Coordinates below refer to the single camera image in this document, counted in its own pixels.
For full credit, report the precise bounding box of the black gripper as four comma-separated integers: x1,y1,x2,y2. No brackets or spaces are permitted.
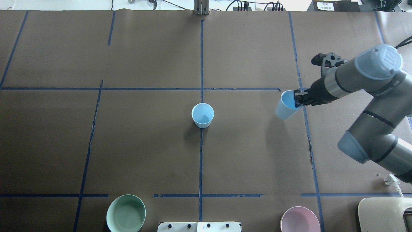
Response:
293,78,332,108

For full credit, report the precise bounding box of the light blue cup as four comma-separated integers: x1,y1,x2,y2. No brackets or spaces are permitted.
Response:
276,91,302,120
191,103,214,129

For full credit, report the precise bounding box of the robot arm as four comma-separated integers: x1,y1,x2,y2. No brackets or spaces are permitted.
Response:
292,44,412,183

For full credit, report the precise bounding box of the black box with label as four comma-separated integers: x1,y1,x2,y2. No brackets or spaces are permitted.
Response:
306,0,361,12

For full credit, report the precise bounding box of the pink bowl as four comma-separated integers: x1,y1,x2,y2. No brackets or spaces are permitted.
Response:
280,207,321,232

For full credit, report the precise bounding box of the cream toaster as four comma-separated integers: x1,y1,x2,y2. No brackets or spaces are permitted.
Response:
358,197,412,232

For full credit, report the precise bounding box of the green bowl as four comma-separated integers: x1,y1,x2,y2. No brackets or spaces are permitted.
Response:
106,194,146,232

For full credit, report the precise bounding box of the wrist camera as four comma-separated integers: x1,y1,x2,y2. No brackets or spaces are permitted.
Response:
311,52,348,77

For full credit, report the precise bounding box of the white toaster plug cable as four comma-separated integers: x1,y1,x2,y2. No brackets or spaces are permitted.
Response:
383,174,405,198

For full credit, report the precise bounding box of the aluminium camera post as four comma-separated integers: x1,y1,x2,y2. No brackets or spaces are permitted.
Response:
194,0,210,15

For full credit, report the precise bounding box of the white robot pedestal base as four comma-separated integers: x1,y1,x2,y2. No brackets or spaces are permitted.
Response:
157,221,242,232

